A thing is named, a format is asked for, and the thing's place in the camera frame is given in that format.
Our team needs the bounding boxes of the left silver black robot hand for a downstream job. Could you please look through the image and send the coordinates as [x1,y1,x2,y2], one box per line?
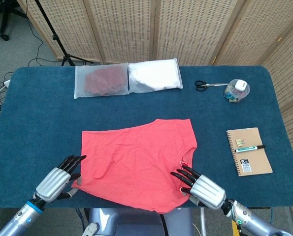
[35,154,87,204]

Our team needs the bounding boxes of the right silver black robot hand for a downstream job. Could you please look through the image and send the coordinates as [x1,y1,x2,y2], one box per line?
[170,165,228,211]

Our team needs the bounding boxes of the coral red t-shirt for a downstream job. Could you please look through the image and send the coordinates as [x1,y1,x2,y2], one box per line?
[71,118,198,214]

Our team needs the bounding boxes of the grey table leg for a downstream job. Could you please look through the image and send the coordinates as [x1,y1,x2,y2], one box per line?
[199,208,207,236]

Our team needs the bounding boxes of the kraft spiral notebook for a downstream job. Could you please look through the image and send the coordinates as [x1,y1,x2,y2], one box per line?
[226,127,274,177]

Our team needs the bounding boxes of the green whiteboard marker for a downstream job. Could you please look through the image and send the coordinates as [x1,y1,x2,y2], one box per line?
[234,144,267,153]

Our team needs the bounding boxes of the blue-grey robot torso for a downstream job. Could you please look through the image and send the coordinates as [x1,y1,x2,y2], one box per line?
[83,207,194,236]

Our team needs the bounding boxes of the clear jar of binder clips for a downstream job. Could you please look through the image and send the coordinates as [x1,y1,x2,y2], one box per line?
[223,79,250,103]

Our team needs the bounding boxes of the blue carpet table cover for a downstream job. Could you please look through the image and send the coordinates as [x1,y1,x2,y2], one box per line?
[0,65,293,209]

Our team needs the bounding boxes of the white earbuds case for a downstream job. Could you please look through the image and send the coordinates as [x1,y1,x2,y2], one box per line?
[234,79,247,90]

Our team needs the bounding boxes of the frosted bag with maroon garment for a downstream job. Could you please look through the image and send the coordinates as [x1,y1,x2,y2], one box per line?
[73,62,130,99]

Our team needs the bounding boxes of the frosted bag with white garment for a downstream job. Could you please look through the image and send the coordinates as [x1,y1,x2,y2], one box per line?
[128,58,184,94]

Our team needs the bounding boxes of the black tripod stand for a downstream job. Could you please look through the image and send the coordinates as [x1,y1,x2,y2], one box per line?
[34,0,94,67]

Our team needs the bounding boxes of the wicker folding screen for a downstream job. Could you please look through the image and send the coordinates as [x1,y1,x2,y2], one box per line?
[17,0,293,236]

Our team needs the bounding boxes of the black office chair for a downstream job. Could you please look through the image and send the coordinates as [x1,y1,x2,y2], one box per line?
[0,0,26,42]

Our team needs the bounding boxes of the black torso cable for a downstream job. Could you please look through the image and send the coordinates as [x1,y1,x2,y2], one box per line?
[160,212,168,236]

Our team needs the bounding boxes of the black-handled scissors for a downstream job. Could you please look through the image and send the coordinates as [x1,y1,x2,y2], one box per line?
[195,80,229,92]

